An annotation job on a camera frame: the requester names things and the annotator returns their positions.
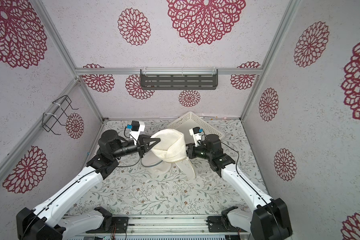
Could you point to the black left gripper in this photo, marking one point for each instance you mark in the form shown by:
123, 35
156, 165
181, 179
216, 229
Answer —
142, 144

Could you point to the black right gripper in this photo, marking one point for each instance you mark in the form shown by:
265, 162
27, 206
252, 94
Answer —
190, 151

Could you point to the white mesh bag blue trim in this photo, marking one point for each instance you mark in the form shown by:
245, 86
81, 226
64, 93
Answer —
154, 164

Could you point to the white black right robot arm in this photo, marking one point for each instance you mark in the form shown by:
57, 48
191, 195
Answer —
268, 219

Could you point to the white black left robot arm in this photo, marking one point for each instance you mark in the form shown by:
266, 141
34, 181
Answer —
46, 222

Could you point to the white perforated plastic basket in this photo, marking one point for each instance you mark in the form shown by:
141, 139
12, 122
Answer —
189, 121

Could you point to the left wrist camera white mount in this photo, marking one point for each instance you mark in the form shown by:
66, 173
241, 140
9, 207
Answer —
135, 128

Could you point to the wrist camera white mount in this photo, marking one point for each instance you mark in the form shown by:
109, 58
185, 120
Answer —
135, 128
196, 133

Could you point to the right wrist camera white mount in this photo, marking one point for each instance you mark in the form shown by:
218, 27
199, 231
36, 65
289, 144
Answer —
196, 133

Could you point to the dark grey wall shelf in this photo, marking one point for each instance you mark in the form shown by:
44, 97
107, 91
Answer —
161, 82

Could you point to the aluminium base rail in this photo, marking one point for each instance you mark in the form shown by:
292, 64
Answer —
170, 227

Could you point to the black wire wall rack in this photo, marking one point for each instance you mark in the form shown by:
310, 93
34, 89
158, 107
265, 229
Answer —
49, 120

